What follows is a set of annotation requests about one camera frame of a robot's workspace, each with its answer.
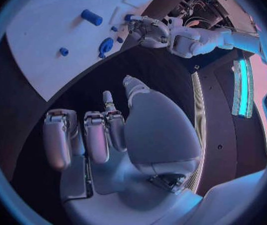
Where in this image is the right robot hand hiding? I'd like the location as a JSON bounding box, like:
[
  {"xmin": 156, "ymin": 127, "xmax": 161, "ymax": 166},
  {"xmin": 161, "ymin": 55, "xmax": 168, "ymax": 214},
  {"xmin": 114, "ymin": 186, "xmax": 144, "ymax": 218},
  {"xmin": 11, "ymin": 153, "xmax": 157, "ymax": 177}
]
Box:
[{"xmin": 42, "ymin": 74, "xmax": 204, "ymax": 225}]

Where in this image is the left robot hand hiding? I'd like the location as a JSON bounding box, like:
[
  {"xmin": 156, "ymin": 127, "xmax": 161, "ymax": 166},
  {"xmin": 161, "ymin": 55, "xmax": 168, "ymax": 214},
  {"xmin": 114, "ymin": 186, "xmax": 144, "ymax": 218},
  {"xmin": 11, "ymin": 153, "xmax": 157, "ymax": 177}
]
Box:
[{"xmin": 127, "ymin": 15, "xmax": 172, "ymax": 49}]

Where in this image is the white task board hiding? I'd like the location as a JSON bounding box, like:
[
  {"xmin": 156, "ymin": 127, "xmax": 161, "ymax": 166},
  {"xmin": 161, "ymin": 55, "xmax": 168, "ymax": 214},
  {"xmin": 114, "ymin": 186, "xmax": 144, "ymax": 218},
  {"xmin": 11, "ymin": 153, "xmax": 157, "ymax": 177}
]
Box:
[{"xmin": 4, "ymin": 0, "xmax": 170, "ymax": 103}]

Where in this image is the blue gear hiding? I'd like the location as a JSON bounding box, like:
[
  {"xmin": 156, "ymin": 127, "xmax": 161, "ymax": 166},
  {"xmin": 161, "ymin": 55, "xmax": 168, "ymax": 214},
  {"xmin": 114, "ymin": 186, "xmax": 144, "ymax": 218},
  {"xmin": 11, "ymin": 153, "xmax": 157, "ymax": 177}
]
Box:
[{"xmin": 97, "ymin": 37, "xmax": 115, "ymax": 59}]

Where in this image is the blue long cylinder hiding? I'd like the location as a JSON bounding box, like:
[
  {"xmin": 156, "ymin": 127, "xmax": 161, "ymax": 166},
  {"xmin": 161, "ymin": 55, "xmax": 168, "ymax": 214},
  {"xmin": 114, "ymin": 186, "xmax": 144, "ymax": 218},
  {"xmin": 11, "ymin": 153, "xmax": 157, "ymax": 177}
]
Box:
[{"xmin": 80, "ymin": 9, "xmax": 104, "ymax": 27}]

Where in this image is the workshop rack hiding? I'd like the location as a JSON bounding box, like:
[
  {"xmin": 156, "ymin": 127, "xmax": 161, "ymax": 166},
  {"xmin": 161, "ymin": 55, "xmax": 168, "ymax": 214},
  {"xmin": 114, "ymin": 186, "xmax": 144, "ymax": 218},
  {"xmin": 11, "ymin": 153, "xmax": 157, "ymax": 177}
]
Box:
[{"xmin": 162, "ymin": 0, "xmax": 238, "ymax": 30}]

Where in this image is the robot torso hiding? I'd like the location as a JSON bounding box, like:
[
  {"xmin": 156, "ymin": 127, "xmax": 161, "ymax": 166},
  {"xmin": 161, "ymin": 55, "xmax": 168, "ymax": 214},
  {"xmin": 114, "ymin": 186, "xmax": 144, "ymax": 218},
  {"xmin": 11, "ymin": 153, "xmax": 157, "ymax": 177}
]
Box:
[{"xmin": 187, "ymin": 46, "xmax": 267, "ymax": 198}]

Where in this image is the glowing light bar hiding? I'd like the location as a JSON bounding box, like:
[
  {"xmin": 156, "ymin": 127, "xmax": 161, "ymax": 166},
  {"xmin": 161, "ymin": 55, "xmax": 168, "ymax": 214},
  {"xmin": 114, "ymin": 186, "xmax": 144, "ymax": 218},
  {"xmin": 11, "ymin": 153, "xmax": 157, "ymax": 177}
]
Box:
[{"xmin": 231, "ymin": 58, "xmax": 255, "ymax": 119}]

